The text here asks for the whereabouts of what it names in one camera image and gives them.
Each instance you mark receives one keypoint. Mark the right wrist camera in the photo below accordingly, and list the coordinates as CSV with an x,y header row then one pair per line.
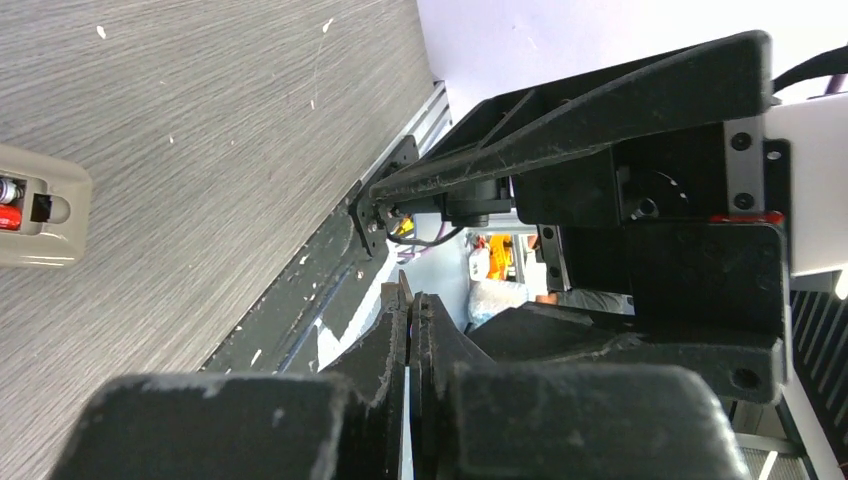
x,y
816,130

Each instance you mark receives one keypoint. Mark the grey rounded remote control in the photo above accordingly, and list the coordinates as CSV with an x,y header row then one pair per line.
x,y
55,210

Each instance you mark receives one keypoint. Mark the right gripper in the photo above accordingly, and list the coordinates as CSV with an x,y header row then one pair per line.
x,y
709,295

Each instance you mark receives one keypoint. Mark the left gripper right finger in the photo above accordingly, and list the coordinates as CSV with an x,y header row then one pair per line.
x,y
474,418

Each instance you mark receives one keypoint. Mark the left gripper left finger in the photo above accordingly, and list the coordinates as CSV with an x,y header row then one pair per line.
x,y
344,422

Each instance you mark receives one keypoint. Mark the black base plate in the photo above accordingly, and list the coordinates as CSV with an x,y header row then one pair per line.
x,y
320,289

